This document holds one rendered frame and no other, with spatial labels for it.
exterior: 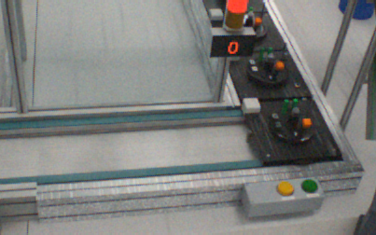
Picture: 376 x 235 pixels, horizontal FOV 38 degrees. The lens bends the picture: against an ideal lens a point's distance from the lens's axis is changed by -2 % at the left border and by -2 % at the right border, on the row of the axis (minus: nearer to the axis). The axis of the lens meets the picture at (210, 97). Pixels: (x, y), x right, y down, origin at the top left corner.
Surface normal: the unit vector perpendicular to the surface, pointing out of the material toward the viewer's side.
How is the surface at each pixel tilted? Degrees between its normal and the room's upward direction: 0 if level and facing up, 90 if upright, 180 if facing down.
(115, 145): 0
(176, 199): 90
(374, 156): 0
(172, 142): 0
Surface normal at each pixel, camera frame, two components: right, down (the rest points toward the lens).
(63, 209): 0.21, 0.66
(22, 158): 0.12, -0.75
